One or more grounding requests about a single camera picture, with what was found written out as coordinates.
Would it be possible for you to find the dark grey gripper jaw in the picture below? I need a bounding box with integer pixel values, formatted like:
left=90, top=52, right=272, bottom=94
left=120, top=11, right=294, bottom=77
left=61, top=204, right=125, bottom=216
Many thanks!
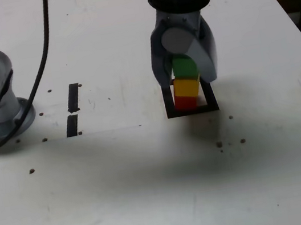
left=145, top=26, right=177, bottom=90

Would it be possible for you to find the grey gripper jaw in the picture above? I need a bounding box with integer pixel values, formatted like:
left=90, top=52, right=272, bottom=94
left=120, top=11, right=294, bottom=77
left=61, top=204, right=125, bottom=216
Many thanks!
left=158, top=15, right=223, bottom=90

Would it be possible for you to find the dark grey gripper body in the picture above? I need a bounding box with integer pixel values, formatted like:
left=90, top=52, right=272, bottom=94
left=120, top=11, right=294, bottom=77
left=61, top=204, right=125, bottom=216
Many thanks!
left=150, top=3, right=208, bottom=45

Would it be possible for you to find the green cube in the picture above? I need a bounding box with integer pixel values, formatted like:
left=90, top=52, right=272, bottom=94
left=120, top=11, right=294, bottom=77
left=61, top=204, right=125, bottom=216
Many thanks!
left=170, top=52, right=202, bottom=82

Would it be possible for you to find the yellow cube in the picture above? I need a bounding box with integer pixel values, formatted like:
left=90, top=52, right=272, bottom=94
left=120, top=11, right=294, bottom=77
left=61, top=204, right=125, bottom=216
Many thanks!
left=172, top=73, right=204, bottom=101

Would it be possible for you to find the red cube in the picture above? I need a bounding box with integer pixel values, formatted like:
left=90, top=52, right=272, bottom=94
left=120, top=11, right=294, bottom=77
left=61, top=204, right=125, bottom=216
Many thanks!
left=173, top=93, right=199, bottom=113

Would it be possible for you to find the black tape square outline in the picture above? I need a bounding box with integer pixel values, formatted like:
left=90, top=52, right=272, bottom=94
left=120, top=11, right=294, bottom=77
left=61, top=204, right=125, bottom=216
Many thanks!
left=161, top=76, right=220, bottom=120

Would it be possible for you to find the black tape strip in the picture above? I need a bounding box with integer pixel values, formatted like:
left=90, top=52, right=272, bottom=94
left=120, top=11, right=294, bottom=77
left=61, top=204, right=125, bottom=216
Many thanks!
left=58, top=83, right=88, bottom=138

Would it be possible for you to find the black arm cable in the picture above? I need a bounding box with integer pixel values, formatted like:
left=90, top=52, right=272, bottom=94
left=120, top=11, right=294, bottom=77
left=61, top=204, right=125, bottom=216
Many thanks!
left=0, top=0, right=75, bottom=159

